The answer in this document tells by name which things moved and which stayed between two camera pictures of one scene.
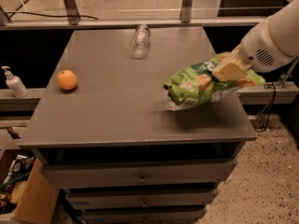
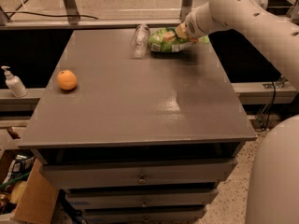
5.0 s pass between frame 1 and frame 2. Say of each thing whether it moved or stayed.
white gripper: moved
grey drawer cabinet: stayed
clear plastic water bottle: stayed
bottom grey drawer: stayed
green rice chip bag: moved
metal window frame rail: stayed
